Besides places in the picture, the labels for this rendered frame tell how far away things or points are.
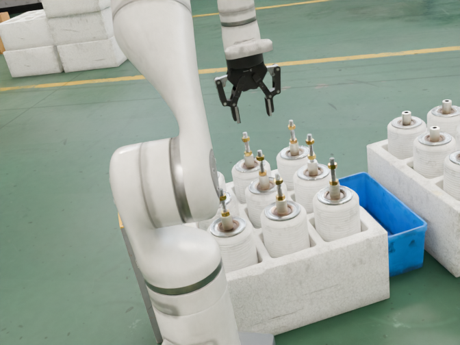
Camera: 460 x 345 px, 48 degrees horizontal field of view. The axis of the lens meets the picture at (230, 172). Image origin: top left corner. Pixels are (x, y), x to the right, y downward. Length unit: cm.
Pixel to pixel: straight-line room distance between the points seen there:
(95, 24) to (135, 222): 302
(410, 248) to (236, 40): 62
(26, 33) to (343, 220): 302
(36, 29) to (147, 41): 319
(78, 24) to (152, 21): 299
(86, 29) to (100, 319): 248
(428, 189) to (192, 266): 81
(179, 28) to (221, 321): 33
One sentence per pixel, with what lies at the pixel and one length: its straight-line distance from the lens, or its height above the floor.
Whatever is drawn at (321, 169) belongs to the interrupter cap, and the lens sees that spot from 122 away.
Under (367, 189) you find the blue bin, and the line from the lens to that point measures 148.
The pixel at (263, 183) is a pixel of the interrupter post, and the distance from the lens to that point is 117.
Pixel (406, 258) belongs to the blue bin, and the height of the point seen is 4.
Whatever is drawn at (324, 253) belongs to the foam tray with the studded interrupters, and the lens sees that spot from 109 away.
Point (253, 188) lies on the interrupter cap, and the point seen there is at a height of 25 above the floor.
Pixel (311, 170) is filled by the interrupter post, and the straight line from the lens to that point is 120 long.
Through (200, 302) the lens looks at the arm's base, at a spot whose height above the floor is 45.
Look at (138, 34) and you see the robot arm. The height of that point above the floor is 72.
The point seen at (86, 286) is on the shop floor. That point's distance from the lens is 147.
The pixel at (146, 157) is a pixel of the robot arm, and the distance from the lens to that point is 52.
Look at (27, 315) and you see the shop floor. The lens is 146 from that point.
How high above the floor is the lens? 84
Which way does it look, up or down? 27 degrees down
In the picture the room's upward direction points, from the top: 11 degrees counter-clockwise
